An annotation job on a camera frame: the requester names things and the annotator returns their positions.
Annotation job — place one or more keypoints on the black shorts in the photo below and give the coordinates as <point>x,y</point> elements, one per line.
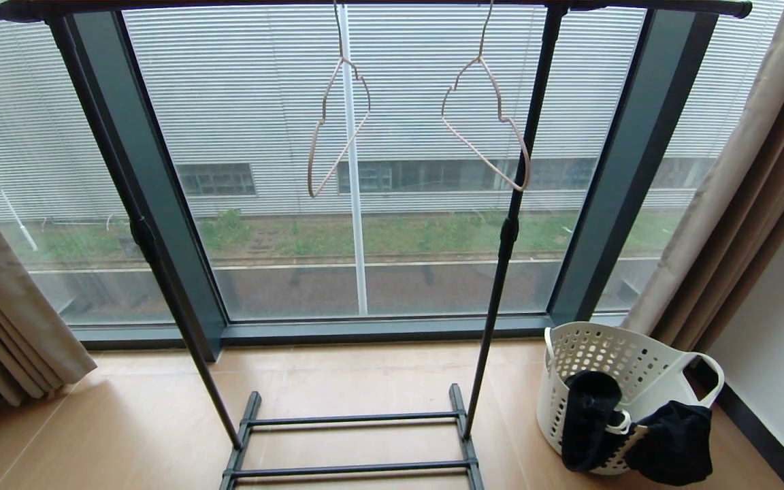
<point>589,422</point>

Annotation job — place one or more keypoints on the pink clothes hanger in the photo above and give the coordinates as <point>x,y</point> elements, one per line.
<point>525,178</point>
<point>309,178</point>

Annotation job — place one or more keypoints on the black clothes rack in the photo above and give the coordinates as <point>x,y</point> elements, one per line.
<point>508,231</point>

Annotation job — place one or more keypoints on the white laundry basket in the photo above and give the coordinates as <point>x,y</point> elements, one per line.
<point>610,354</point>

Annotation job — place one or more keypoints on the window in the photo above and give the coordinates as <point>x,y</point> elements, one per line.
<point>133,136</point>

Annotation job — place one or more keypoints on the black garment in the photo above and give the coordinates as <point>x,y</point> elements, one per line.
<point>671,442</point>

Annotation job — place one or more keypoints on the beige curtain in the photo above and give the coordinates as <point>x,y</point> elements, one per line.
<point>739,204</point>
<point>4,320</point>

